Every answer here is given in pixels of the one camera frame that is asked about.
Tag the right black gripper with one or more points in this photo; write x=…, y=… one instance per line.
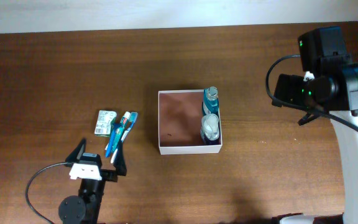
x=286, y=88

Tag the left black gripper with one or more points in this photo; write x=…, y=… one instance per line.
x=112, y=175

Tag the blue mouthwash bottle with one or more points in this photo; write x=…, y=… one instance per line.
x=210, y=103

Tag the clear pump soap bottle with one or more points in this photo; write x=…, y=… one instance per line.
x=210, y=132

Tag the blue disposable razor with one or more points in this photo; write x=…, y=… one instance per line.
x=109, y=148

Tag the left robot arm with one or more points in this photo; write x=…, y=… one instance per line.
x=85, y=206

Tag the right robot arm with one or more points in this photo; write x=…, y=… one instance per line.
x=323, y=53

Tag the green white soap packet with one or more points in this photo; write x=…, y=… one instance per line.
x=104, y=123

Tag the small toothpaste tube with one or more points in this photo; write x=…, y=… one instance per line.
x=123, y=123

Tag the blue white toothbrush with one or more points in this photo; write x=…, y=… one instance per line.
x=128, y=128

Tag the white square cardboard box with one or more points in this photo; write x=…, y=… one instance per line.
x=179, y=123

